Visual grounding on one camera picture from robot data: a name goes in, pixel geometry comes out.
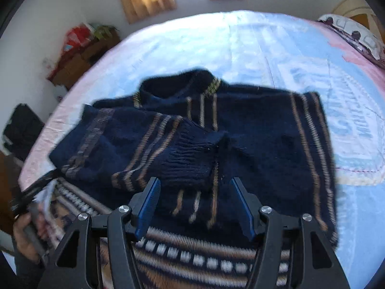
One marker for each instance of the red bag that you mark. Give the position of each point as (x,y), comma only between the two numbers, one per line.
(75,37)

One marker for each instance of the brown wooden side cabinet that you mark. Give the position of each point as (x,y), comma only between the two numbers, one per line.
(81,60)

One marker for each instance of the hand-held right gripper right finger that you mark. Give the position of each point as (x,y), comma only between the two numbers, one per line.
(244,210)

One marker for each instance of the patterned pillow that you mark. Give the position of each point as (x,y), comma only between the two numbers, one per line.
(355,31)

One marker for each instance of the person's left forearm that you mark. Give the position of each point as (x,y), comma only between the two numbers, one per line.
(28,274)

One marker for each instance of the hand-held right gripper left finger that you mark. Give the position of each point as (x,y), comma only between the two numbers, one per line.
(148,207)

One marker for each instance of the person's left hand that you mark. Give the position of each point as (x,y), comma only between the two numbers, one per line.
(22,242)

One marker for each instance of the green cloth bundle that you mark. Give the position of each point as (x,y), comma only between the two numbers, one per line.
(102,31)

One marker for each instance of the black chair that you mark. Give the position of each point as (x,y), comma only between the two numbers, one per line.
(22,129)

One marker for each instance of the wooden headboard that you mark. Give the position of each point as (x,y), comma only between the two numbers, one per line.
(358,10)

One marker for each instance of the navy striped knit sweater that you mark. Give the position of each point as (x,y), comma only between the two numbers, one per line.
(258,132)

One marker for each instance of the light blue printed bedsheet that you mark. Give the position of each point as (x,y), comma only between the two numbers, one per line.
(186,45)

